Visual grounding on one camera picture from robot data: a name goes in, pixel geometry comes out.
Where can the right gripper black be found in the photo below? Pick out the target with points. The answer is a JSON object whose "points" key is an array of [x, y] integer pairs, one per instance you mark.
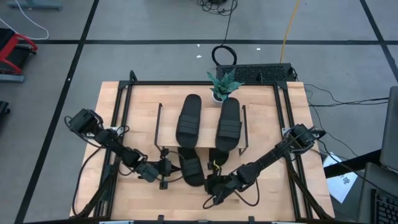
{"points": [[216, 179]]}

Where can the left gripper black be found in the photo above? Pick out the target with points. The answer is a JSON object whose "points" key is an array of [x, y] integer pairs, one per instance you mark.
{"points": [[163, 168]]}

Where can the black rubber slide sandal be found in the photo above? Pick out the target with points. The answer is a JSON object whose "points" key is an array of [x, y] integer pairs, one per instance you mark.
{"points": [[229, 130], [221, 157], [188, 124], [192, 168]]}

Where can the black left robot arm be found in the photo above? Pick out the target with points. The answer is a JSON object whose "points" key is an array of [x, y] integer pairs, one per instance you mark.
{"points": [[109, 140]]}

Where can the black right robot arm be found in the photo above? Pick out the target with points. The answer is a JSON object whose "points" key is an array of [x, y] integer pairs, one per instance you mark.
{"points": [[270, 155]]}

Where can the wooden shelf with black legs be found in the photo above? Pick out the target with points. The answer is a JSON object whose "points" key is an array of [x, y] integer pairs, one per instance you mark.
{"points": [[168, 130]]}

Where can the black table edge clamp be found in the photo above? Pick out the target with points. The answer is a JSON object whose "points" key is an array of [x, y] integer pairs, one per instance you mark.
{"points": [[251, 219], [160, 219]]}

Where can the green plant in white pot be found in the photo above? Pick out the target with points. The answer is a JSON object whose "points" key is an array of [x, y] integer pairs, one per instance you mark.
{"points": [[224, 87]]}

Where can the black perforated metal box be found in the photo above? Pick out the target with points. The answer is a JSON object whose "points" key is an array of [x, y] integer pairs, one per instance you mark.
{"points": [[255, 73]]}

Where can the white paper sheet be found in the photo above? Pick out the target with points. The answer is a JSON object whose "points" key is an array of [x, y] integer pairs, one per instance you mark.
{"points": [[342, 186]]}

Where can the black desk bar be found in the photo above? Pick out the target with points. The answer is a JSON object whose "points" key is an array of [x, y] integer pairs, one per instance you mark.
{"points": [[351, 163]]}

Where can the grey side desk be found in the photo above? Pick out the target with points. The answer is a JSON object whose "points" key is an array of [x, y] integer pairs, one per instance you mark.
{"points": [[367, 186]]}

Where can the black keyboard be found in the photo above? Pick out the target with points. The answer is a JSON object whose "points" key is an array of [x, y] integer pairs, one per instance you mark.
{"points": [[387, 208]]}

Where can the black floor object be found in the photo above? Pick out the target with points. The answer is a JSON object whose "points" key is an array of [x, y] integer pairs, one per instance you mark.
{"points": [[3, 107]]}

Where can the grey laptop lid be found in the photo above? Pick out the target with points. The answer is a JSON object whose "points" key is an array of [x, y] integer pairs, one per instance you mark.
{"points": [[391, 130]]}

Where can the red and black cart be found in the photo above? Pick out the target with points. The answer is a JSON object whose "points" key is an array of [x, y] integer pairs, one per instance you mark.
{"points": [[15, 54]]}

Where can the grey floor bar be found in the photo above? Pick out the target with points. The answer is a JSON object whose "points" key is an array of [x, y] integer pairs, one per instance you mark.
{"points": [[34, 4]]}

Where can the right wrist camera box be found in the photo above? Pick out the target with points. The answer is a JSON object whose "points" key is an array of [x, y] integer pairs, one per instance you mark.
{"points": [[231, 186]]}

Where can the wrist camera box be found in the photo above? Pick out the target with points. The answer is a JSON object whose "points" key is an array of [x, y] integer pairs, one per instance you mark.
{"points": [[147, 172], [231, 186]]}

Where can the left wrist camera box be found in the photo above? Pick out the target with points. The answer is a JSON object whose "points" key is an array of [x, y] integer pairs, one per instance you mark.
{"points": [[147, 172]]}

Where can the black aluminium rig frame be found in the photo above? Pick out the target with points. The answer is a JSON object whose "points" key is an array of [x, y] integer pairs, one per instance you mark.
{"points": [[186, 83]]}

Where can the grey flat base plate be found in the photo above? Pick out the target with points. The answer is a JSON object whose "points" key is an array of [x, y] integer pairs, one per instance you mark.
{"points": [[12, 78]]}

